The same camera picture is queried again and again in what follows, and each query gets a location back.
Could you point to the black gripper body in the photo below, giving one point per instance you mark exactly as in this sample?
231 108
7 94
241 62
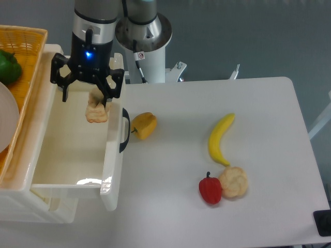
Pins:
87 59

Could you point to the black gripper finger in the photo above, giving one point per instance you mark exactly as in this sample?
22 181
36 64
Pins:
103 85
69 79

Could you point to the square bread piece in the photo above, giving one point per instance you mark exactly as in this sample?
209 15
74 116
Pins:
96 112

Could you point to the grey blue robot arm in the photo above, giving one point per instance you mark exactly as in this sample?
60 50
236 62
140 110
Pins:
99 18

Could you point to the upper white drawer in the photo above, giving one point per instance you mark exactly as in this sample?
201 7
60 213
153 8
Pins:
79 159

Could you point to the white drawer cabinet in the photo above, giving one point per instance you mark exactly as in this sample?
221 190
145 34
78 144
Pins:
18 202

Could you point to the round bread roll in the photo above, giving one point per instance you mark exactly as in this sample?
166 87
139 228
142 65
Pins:
234 182

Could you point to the orange woven basket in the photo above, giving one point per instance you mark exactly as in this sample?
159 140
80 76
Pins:
27 43

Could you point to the green bell pepper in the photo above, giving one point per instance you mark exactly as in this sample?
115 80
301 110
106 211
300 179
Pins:
11 70

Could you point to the yellow bell pepper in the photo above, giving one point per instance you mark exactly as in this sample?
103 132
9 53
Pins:
143 125

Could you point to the white plate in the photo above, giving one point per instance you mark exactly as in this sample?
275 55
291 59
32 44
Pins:
9 117

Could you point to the yellow banana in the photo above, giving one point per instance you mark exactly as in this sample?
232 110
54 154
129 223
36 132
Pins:
216 136

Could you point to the red bell pepper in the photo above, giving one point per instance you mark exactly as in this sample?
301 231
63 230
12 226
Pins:
210 189

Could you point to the black device at edge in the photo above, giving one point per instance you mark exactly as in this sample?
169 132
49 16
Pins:
322 221

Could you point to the black drawer handle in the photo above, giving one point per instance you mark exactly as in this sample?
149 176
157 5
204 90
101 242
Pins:
126 130

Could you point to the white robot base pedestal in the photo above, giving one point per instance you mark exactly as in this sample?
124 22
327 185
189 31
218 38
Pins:
145 50

